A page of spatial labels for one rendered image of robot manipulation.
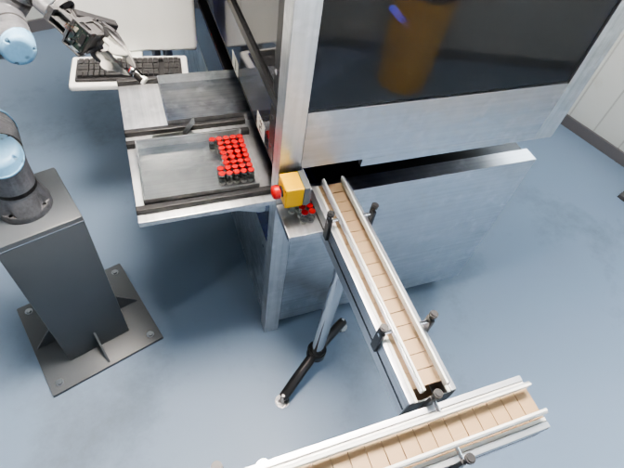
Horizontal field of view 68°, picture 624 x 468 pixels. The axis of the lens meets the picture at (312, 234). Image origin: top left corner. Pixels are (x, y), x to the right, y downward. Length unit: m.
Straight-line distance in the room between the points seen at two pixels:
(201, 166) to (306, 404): 1.08
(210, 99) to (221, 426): 1.26
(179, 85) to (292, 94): 0.77
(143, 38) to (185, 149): 0.72
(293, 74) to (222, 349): 1.34
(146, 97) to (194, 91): 0.17
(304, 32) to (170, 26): 1.14
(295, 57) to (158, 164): 0.64
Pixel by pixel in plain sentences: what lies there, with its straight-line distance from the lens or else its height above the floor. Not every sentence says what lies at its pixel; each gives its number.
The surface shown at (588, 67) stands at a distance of 1.71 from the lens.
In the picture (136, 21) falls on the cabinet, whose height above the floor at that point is 0.93.
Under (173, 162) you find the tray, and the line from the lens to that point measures 1.55.
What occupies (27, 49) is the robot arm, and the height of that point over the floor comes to 1.30.
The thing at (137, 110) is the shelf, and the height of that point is 0.88.
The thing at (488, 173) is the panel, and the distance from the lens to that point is 1.81.
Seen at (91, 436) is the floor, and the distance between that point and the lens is 2.09.
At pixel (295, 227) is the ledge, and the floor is 0.88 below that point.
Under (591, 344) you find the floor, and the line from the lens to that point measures 2.72.
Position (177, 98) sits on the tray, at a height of 0.88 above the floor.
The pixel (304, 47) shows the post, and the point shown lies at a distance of 1.11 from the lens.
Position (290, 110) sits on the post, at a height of 1.22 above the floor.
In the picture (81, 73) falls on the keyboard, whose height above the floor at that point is 0.83.
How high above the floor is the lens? 1.95
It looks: 51 degrees down
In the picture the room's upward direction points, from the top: 11 degrees clockwise
